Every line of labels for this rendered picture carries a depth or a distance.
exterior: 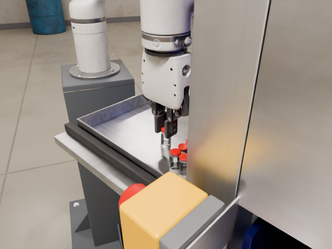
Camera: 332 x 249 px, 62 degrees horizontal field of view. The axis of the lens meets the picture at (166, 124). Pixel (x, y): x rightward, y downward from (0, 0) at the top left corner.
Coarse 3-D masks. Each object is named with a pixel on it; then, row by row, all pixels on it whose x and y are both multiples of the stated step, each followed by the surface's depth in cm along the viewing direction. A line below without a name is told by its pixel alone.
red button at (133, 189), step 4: (136, 184) 30; (140, 184) 31; (128, 188) 30; (132, 188) 30; (136, 188) 30; (140, 188) 30; (124, 192) 30; (128, 192) 29; (132, 192) 29; (136, 192) 29; (124, 196) 29; (128, 196) 29; (120, 200) 30; (124, 200) 29; (120, 204) 29
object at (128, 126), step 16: (96, 112) 66; (112, 112) 70; (128, 112) 73; (144, 112) 73; (96, 128) 66; (112, 128) 66; (128, 128) 66; (144, 128) 66; (112, 144) 55; (128, 144) 60; (144, 144) 60; (160, 144) 60; (176, 144) 60; (144, 160) 55; (160, 160) 55; (160, 176) 47
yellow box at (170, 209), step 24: (144, 192) 27; (168, 192) 27; (192, 192) 27; (120, 216) 26; (144, 216) 24; (168, 216) 24; (192, 216) 24; (216, 216) 25; (144, 240) 24; (168, 240) 22; (192, 240) 23
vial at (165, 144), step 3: (162, 132) 57; (162, 135) 57; (162, 138) 57; (165, 138) 57; (168, 138) 57; (162, 141) 57; (165, 141) 57; (168, 141) 57; (162, 144) 58; (165, 144) 57; (168, 144) 58; (162, 147) 58; (165, 147) 58; (168, 147) 58
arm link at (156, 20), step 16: (144, 0) 42; (160, 0) 41; (176, 0) 41; (192, 0) 42; (144, 16) 43; (160, 16) 42; (176, 16) 42; (192, 16) 45; (144, 32) 45; (160, 32) 43; (176, 32) 43
